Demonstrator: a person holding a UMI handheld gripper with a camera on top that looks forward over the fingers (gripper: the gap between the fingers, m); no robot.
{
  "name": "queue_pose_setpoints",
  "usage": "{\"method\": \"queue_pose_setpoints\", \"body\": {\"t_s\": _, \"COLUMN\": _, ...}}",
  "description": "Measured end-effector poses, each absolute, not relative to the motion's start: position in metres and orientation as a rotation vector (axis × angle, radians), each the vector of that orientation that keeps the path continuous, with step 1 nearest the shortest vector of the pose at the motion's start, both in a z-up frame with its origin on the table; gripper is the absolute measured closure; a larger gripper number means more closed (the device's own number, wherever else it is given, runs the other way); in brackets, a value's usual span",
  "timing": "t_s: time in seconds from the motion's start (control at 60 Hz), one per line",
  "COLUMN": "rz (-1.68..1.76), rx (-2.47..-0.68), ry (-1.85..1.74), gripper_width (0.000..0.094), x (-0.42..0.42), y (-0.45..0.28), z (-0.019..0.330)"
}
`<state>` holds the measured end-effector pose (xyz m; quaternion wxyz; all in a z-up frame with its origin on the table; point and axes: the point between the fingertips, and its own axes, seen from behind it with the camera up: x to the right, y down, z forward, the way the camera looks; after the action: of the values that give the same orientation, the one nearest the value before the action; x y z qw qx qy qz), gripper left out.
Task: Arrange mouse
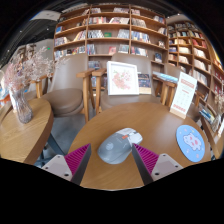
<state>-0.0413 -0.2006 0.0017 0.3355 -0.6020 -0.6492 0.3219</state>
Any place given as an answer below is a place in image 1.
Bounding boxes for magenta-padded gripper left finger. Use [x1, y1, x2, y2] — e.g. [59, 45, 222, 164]
[40, 143, 92, 186]

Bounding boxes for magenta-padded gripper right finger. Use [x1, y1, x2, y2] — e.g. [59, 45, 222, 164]
[131, 143, 184, 186]

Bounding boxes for grey computer mouse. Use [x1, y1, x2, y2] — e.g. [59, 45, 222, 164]
[96, 127, 144, 165]

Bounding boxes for round blue cartoon mouse pad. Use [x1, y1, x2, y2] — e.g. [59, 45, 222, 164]
[175, 124, 206, 163]

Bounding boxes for round wooden side table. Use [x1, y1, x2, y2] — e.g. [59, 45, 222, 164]
[203, 116, 224, 160]
[0, 97, 55, 166]

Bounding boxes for brown padded wooden armchair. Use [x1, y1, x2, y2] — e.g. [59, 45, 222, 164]
[164, 63, 209, 124]
[31, 54, 96, 123]
[91, 53, 176, 113]

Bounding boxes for tall white sign, wooden base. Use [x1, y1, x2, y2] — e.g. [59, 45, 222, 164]
[169, 71, 198, 120]

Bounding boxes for stack of colourful books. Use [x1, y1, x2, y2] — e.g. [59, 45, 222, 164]
[199, 104, 218, 125]

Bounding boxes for dark cover book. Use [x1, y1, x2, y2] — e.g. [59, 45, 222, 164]
[137, 73, 153, 95]

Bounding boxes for blue books on armrest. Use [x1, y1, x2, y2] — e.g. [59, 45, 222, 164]
[152, 70, 179, 84]

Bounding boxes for white framed floral picture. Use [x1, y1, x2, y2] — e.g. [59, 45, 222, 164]
[106, 60, 140, 97]

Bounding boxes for small white table sign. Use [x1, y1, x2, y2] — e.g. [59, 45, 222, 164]
[7, 87, 18, 114]

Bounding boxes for curved wooden bookshelf with books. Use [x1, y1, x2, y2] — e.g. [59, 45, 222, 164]
[166, 20, 224, 111]

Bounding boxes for wide wooden bookshelf with books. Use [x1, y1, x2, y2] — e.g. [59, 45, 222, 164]
[53, 3, 169, 88]

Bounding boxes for white ceiling vent panel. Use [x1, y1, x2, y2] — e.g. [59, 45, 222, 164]
[31, 9, 63, 23]

